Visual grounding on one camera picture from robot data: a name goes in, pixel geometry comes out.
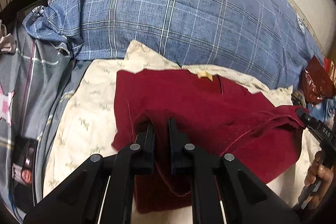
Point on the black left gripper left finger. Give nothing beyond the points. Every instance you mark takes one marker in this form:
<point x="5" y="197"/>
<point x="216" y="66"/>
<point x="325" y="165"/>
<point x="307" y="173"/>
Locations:
<point x="101" y="189"/>

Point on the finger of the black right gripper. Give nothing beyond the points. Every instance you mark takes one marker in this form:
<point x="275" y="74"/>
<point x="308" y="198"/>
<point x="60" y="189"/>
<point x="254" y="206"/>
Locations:
<point x="316" y="127"/>

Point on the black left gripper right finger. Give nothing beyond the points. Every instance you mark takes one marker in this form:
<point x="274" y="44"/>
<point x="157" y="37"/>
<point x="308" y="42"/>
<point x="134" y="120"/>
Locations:
<point x="223" y="189"/>

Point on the dark red knit garment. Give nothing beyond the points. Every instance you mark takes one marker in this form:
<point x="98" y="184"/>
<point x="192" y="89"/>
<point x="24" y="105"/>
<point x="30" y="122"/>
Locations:
<point x="219" y="116"/>

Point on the person's right hand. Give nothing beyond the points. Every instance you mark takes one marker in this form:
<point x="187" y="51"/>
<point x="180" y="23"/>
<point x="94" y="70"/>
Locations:
<point x="319" y="179"/>

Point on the red plastic snack bag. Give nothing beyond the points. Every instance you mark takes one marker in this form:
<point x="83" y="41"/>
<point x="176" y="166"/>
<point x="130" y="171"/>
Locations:
<point x="316" y="83"/>

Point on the cream leaf-print pillow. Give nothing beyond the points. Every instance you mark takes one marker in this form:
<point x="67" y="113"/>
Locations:
<point x="88" y="125"/>

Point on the dark photo booklet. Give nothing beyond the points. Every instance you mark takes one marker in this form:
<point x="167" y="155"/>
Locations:
<point x="22" y="174"/>

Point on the grey plaid bed sheet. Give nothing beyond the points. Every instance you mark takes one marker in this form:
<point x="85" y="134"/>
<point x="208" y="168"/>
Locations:
<point x="36" y="82"/>

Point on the blue plaid pillow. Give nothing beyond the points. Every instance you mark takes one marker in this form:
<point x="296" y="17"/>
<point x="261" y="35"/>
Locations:
<point x="262" y="38"/>

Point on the beige crumpled cloth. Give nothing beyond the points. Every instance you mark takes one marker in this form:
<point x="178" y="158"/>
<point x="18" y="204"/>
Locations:
<point x="7" y="43"/>

